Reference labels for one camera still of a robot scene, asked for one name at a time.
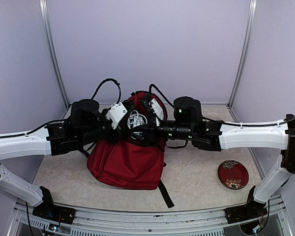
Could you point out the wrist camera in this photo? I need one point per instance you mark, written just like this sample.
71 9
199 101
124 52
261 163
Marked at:
118 111
151 106

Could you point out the white floral mug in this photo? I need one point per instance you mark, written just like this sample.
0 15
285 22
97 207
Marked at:
213 116

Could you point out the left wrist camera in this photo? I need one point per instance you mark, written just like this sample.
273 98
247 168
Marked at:
118 111

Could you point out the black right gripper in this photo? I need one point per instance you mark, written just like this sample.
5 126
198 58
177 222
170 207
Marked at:
147 131

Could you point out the aluminium frame post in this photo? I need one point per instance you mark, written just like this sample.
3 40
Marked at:
52 52
244 53

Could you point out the white charger with cable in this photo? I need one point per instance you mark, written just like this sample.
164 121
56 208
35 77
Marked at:
136 119

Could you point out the aluminium front rail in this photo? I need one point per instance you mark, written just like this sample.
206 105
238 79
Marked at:
96 222

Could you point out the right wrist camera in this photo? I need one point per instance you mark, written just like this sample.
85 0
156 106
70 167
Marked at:
151 106

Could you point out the red student backpack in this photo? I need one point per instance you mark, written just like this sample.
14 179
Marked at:
128 164

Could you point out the aluminium frame right post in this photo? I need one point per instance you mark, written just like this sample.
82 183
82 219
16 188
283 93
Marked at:
244 53

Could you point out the red floral plate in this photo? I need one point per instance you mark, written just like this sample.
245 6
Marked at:
233 174

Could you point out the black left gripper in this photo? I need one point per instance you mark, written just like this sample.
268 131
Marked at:
121 131

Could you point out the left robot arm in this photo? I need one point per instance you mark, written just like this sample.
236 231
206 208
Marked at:
86 124

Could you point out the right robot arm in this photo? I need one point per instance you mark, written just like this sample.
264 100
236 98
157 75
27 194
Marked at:
217 135

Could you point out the aluminium frame left post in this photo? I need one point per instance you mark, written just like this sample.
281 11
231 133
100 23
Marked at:
52 52

